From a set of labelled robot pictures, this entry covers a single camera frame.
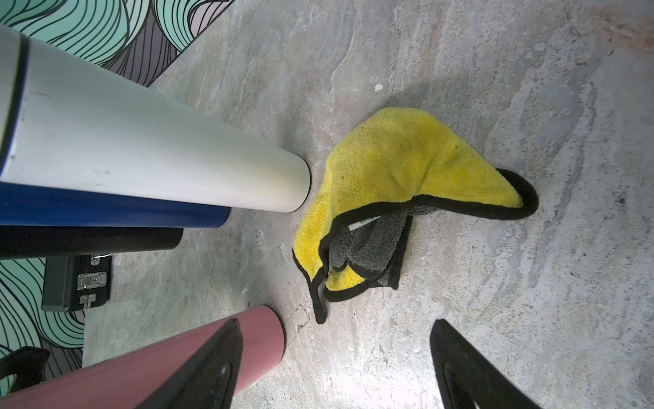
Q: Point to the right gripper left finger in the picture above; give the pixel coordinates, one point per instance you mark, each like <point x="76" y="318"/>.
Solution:
<point x="208" y="378"/>

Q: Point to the white thermos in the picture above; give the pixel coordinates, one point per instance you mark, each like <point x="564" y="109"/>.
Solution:
<point x="68" y="124"/>

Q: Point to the black thermos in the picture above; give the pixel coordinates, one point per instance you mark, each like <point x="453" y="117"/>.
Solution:
<point x="29" y="242"/>

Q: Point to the pink thermos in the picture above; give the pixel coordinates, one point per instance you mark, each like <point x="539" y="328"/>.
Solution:
<point x="126" y="381"/>

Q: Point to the yellow cleaning cloth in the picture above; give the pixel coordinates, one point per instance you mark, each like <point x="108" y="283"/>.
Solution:
<point x="398" y="164"/>

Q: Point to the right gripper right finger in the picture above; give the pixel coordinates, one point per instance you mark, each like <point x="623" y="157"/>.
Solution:
<point x="465" y="378"/>

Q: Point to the blue thermos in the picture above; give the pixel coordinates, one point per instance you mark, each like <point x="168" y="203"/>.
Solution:
<point x="23" y="205"/>

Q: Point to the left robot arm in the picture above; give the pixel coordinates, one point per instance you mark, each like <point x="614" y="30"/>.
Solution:
<point x="27" y="364"/>

